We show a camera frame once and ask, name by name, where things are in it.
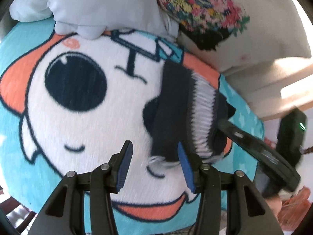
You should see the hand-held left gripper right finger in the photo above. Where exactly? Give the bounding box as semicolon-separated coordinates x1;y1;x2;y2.
177;141;285;235

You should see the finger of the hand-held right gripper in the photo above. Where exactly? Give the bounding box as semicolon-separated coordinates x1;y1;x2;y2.
217;119;302;192

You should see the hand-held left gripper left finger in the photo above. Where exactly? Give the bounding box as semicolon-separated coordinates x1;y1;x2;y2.
28;140;134;235

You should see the black and white sock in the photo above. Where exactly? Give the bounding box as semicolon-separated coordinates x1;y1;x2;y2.
143;60;236;164

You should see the turquoise star cartoon blanket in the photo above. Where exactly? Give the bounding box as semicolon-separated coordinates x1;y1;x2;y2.
0;21;266;235

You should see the red plastic bag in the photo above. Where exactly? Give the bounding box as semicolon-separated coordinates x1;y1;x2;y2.
277;185;310;232

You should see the dark wooden chair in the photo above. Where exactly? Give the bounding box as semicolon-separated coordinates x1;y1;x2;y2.
0;188;37;235

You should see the cream floral butterfly pillow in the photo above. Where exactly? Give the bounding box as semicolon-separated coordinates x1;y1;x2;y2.
149;0;313;79

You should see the plain white pillow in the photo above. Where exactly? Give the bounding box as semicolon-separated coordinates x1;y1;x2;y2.
9;0;180;41

